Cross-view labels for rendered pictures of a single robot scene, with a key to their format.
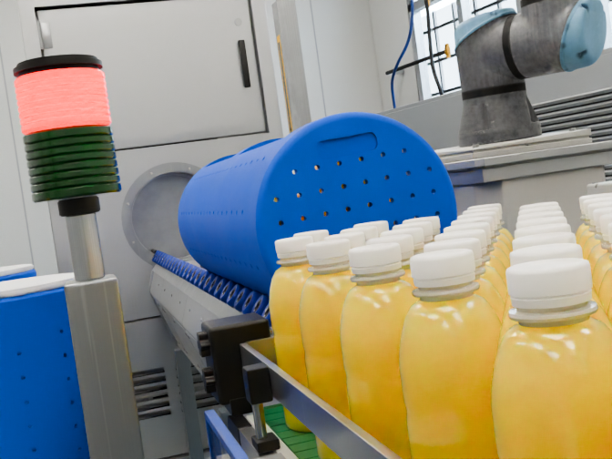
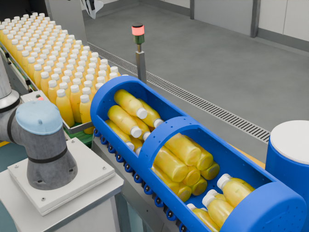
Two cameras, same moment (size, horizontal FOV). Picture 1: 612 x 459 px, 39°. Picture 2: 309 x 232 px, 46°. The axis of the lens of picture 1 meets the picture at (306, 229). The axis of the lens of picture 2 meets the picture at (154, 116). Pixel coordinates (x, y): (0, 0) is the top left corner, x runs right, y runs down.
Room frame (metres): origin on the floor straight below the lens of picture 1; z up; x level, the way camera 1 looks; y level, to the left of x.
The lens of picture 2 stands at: (2.52, -0.29, 1.92)
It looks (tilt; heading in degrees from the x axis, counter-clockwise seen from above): 33 degrees down; 165
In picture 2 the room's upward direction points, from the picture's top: 4 degrees counter-clockwise
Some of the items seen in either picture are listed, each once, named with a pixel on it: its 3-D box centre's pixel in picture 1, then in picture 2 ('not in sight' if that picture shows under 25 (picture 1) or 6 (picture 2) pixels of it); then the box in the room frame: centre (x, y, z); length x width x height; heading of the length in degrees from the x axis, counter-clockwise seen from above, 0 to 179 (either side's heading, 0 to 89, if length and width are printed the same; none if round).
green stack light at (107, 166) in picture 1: (72, 164); (138, 37); (0.63, 0.16, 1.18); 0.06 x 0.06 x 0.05
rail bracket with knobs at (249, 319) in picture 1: (243, 362); not in sight; (1.00, 0.09, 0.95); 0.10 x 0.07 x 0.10; 105
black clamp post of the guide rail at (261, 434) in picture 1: (260, 406); not in sight; (0.82, 0.07, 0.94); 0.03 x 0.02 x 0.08; 15
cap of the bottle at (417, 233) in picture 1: (402, 239); (101, 73); (0.78, -0.09, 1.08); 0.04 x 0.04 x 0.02
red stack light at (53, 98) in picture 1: (63, 102); (138, 29); (0.63, 0.16, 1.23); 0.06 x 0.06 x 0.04
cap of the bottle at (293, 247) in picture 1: (294, 247); not in sight; (0.88, 0.01, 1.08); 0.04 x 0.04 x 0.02
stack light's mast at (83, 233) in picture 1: (74, 170); (138, 38); (0.63, 0.16, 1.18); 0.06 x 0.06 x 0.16
